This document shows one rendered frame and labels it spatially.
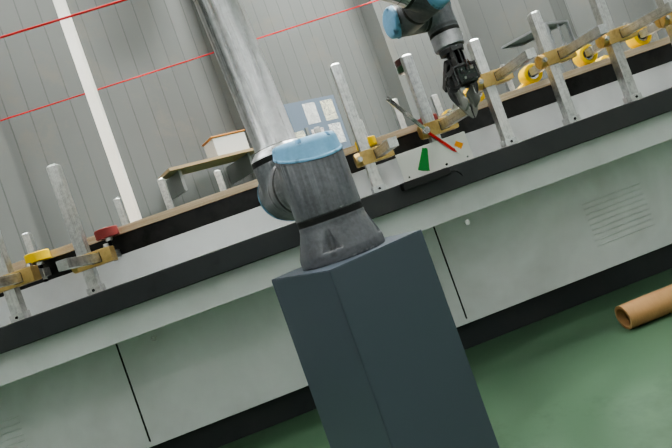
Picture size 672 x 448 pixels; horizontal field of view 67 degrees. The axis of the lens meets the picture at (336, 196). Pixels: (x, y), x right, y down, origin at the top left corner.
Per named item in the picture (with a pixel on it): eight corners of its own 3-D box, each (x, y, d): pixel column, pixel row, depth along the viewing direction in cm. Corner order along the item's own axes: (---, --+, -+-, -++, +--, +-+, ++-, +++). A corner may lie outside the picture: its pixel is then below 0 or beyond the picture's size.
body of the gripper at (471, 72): (458, 86, 144) (443, 47, 145) (449, 95, 153) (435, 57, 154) (482, 78, 145) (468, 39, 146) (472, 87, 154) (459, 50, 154)
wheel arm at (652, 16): (680, 7, 161) (676, -4, 161) (670, 10, 160) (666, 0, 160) (589, 57, 210) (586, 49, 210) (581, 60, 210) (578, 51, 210)
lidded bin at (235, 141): (240, 156, 598) (233, 138, 598) (252, 148, 569) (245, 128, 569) (207, 165, 574) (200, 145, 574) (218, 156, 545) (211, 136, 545)
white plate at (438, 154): (474, 157, 177) (464, 130, 178) (405, 182, 175) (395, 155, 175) (473, 158, 178) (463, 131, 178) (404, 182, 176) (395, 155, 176)
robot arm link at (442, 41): (427, 45, 155) (456, 35, 155) (433, 60, 154) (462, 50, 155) (435, 33, 146) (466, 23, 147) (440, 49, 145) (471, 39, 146)
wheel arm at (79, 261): (70, 270, 142) (65, 256, 142) (58, 275, 141) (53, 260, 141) (123, 258, 185) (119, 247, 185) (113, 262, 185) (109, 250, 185)
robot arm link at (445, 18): (408, 7, 153) (435, 2, 157) (422, 45, 153) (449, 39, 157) (424, -10, 145) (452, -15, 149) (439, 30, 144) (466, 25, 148)
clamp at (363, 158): (395, 154, 175) (390, 140, 175) (358, 167, 174) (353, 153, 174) (392, 156, 181) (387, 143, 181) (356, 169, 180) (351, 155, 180)
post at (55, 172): (103, 300, 166) (55, 162, 167) (93, 304, 166) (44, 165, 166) (107, 298, 169) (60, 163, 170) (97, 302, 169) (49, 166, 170)
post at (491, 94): (524, 163, 180) (477, 36, 181) (515, 167, 180) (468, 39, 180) (519, 164, 183) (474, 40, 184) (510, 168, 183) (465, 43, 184)
